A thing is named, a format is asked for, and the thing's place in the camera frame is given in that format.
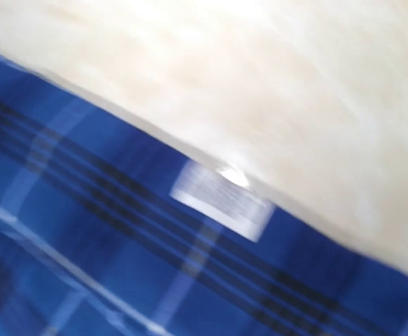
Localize blue plaid long sleeve shirt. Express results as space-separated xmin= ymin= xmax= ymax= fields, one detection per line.
xmin=0 ymin=57 xmax=408 ymax=335

